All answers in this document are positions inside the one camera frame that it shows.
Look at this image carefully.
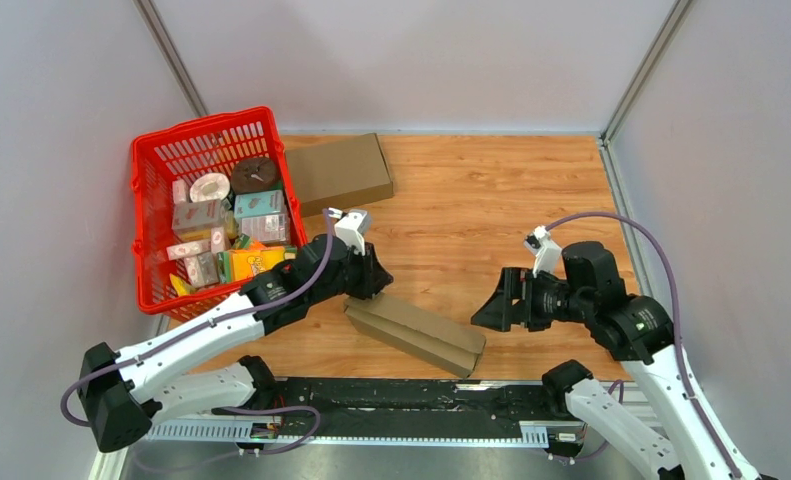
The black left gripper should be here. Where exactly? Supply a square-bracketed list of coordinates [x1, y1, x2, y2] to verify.
[309, 239, 395, 306]

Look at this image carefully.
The orange snack box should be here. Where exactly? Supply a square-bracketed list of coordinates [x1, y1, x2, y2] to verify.
[217, 246, 297, 284]

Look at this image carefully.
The pink white carton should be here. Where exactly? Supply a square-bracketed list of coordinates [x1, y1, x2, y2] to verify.
[171, 200, 229, 241]

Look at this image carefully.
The red plastic basket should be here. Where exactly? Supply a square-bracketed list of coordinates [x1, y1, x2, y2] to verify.
[130, 106, 308, 322]

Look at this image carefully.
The brown cardboard box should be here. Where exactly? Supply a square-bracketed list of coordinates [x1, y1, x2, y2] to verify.
[285, 133, 395, 217]

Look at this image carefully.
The brown round cake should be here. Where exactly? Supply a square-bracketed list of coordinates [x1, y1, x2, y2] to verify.
[230, 157, 281, 195]

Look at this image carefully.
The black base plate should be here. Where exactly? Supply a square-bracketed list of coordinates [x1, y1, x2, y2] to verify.
[266, 377, 582, 439]

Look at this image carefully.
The aluminium front rail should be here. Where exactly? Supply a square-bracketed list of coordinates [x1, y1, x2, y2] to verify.
[103, 374, 718, 446]

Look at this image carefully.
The teal snack box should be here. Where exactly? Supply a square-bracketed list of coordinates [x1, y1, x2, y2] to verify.
[233, 190, 287, 220]

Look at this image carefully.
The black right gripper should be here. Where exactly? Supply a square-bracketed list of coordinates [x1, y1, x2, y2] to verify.
[470, 266, 591, 332]

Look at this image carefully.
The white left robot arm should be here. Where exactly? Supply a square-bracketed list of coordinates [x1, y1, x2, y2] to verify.
[69, 235, 393, 453]

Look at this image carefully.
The pink white tape roll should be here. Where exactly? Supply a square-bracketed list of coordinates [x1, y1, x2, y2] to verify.
[189, 173, 232, 203]

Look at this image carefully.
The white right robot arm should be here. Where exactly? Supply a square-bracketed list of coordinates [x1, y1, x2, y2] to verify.
[471, 240, 762, 479]

